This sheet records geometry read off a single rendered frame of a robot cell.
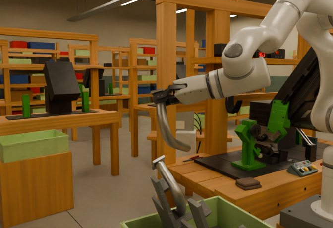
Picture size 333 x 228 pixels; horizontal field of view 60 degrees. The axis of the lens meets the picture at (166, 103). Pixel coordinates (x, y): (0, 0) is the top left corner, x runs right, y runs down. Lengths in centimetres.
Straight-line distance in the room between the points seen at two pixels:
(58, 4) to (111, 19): 215
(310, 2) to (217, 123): 117
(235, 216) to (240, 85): 54
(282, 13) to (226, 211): 73
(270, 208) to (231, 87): 87
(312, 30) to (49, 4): 1090
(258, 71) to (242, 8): 138
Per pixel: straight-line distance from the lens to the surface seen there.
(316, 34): 117
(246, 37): 78
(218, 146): 205
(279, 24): 91
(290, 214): 127
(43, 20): 1149
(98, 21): 1224
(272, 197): 154
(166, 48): 173
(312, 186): 181
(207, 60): 185
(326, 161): 126
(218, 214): 124
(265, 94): 246
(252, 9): 223
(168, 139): 87
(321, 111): 123
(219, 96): 82
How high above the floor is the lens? 145
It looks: 6 degrees down
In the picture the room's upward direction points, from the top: straight up
